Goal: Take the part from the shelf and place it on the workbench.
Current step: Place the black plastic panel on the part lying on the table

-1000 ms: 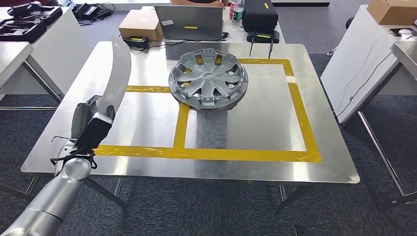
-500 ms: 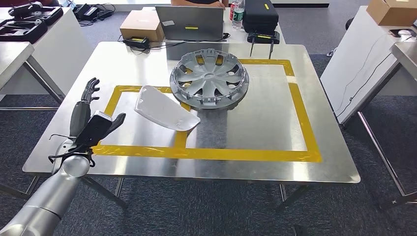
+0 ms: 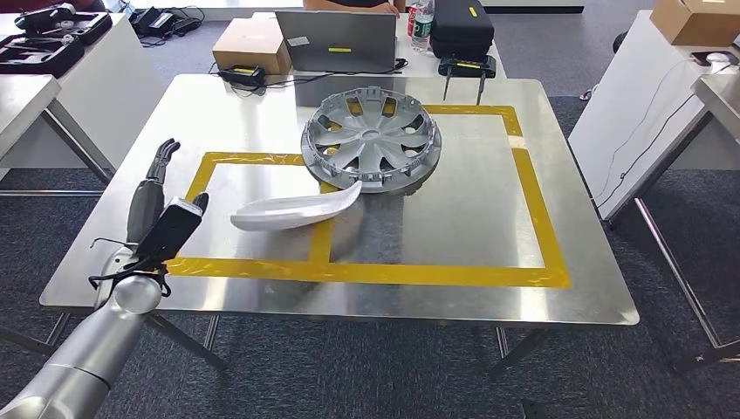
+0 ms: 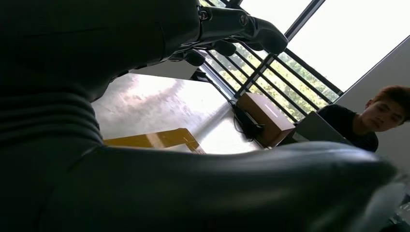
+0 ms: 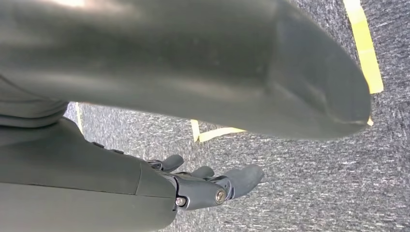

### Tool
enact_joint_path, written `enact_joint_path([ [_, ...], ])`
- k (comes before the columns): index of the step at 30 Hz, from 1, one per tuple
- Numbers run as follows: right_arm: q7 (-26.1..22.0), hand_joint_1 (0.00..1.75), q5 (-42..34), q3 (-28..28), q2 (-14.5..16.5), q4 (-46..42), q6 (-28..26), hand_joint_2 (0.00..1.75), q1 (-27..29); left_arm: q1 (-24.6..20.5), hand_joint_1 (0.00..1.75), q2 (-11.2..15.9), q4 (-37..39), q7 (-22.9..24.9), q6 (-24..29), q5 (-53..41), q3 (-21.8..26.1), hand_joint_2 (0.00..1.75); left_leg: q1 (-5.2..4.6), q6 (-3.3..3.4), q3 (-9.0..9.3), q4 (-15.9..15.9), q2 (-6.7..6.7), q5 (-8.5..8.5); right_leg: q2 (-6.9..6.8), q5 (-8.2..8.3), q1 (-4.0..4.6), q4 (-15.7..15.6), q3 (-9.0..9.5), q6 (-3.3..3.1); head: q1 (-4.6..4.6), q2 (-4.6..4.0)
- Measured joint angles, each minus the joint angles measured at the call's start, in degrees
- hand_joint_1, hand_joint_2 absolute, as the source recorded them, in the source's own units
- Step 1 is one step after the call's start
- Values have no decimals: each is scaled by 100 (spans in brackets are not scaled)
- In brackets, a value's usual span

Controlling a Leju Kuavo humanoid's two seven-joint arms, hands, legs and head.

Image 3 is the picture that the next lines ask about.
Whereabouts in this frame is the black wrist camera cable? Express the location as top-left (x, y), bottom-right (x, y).
top-left (87, 236), bottom-right (172, 299)

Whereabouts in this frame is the black gear pile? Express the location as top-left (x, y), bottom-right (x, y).
top-left (127, 5), bottom-right (204, 40)

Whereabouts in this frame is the white curved plastic part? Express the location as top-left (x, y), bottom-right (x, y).
top-left (230, 180), bottom-right (364, 234)

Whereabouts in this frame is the silver wheel hubcap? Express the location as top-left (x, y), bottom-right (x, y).
top-left (299, 86), bottom-right (443, 196)

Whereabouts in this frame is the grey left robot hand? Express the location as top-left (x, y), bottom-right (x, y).
top-left (126, 138), bottom-right (210, 247)

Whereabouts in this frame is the black adapter cable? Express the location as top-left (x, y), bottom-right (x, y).
top-left (263, 58), bottom-right (408, 91)

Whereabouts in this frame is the brown cardboard box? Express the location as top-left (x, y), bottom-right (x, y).
top-left (648, 0), bottom-right (740, 49)
top-left (211, 17), bottom-right (293, 78)

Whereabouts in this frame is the black power adapter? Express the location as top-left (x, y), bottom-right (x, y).
top-left (218, 65), bottom-right (268, 90)

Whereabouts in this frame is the black open equipment case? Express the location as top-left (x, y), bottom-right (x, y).
top-left (14, 3), bottom-right (113, 47)
top-left (0, 34), bottom-right (86, 79)

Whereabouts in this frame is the person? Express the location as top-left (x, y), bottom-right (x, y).
top-left (302, 0), bottom-right (407, 16)

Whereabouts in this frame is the steel table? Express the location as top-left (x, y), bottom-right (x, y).
top-left (633, 72), bottom-right (740, 374)
top-left (0, 73), bottom-right (117, 201)

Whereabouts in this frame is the clear water bottle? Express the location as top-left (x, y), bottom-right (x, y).
top-left (411, 0), bottom-right (435, 54)

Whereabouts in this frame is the steel workbench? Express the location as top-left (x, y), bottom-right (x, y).
top-left (38, 73), bottom-right (641, 380)

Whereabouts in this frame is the yellow tape on workbench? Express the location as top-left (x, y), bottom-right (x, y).
top-left (166, 104), bottom-right (572, 291)

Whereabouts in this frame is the black hard case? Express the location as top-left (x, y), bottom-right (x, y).
top-left (430, 0), bottom-right (497, 60)

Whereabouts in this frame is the grey laptop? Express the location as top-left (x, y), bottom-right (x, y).
top-left (275, 10), bottom-right (400, 74)

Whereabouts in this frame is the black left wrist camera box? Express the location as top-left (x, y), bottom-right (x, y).
top-left (134, 197), bottom-right (204, 273)

